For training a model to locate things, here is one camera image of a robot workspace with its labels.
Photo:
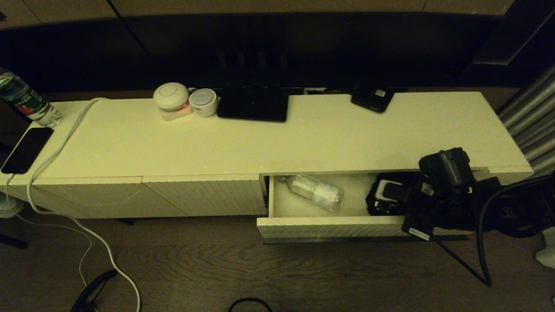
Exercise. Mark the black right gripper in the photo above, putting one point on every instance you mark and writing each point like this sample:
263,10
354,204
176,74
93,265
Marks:
420,212

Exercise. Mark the black cloth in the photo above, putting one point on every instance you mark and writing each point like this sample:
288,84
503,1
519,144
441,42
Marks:
373,203

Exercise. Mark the clear plastic water bottle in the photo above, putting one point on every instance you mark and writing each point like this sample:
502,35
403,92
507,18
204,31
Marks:
316,193

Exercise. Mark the white slatted drawer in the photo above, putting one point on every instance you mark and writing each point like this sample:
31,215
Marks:
312,225

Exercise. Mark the long white tv cabinet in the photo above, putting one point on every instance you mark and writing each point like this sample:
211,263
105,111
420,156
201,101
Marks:
173,143

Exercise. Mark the small black labelled device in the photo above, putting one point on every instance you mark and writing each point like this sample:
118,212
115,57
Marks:
370,102

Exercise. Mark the white sheer curtain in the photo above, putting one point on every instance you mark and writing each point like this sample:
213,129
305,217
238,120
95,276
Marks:
547,247

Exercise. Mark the grey curtain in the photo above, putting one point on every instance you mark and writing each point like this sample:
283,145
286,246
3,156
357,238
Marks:
533,125

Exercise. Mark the black flat box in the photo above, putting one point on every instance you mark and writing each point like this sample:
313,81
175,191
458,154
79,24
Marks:
251,106

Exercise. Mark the large black television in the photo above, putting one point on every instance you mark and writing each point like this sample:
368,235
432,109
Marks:
303,47

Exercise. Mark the small white round device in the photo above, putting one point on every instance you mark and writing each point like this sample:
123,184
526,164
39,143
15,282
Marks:
203,102

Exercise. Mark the large white round device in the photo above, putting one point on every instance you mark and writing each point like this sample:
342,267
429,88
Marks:
171,96

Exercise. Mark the black smartphone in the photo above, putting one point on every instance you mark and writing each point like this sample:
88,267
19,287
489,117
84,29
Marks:
28,149

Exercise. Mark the black floor foot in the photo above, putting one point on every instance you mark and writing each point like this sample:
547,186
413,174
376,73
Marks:
13,242

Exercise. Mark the water bottle green red label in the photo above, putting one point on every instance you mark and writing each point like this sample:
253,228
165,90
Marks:
26,102

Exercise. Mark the white round floor object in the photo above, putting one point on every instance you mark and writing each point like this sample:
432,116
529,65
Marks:
6,208

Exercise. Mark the white wall socket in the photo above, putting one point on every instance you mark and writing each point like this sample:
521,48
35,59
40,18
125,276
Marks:
314,91

